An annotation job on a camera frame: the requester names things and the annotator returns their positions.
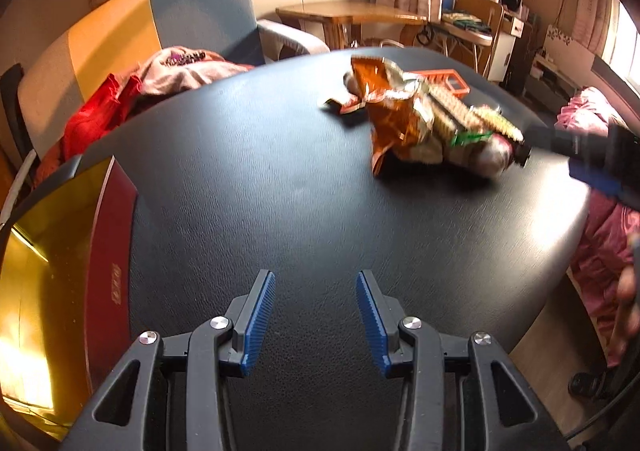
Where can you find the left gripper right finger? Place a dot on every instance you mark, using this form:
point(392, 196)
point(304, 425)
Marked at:
point(457, 393)

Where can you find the wooden chair with clutter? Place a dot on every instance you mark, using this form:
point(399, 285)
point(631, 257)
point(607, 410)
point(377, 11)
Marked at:
point(468, 31)

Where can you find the pink garment on chair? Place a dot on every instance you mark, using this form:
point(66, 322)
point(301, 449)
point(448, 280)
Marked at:
point(177, 69)

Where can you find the pink blanket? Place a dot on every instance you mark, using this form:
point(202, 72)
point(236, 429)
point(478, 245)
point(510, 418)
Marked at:
point(603, 251)

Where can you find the orange plastic rack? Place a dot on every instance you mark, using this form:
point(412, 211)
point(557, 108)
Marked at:
point(448, 78)

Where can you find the person's right hand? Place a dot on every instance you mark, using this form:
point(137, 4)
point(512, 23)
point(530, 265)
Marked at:
point(626, 325)

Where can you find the wooden side table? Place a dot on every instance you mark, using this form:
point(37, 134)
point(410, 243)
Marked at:
point(342, 21)

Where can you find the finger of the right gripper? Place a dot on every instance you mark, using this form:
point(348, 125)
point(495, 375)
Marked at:
point(544, 138)

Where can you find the blue grey armchair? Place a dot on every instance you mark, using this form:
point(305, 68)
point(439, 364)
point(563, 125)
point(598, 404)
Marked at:
point(120, 33)

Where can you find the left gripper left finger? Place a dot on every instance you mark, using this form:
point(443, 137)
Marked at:
point(170, 393)

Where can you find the red garment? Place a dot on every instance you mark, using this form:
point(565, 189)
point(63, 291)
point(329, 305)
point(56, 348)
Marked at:
point(110, 106)

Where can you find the green cracker package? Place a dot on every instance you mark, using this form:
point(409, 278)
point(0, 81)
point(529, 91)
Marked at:
point(480, 138)

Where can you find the red and gold box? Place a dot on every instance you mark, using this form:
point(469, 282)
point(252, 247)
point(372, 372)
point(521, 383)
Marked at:
point(64, 292)

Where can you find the orange snack bag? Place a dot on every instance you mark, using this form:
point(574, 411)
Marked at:
point(398, 108)

